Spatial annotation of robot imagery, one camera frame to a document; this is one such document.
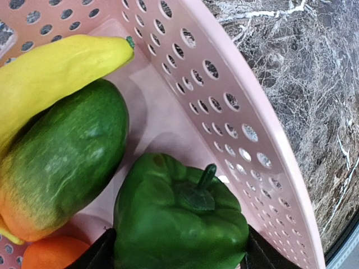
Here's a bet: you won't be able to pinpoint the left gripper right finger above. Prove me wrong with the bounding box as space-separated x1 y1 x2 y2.
241 225 299 269

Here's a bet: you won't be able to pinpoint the orange green toy mango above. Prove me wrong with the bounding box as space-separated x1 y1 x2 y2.
1 79 129 244

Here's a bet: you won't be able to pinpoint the pink plastic basket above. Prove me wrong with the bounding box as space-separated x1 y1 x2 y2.
1 1 325 268

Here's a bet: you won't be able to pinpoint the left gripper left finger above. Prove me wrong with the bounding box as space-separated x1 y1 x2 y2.
66 228 117 269

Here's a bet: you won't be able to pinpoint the white slotted cable duct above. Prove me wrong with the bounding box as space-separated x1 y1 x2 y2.
327 234 358 269

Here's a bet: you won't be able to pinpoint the yellow toy banana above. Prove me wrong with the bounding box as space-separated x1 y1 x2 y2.
1 34 135 156

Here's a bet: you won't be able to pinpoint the orange toy fruit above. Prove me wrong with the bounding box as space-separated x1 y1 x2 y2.
21 235 90 268

